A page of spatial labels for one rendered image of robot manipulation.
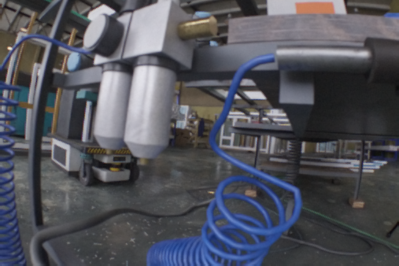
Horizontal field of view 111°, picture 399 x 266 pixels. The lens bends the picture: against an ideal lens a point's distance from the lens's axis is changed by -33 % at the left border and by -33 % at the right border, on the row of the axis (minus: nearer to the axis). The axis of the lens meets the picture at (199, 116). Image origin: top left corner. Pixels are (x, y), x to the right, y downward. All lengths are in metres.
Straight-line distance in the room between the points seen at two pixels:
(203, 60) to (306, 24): 0.12
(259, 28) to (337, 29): 0.09
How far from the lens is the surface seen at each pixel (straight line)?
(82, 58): 1.55
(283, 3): 0.31
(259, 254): 0.26
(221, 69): 0.22
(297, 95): 0.19
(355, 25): 0.25
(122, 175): 1.75
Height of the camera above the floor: 0.49
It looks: 5 degrees up
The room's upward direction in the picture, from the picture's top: 6 degrees clockwise
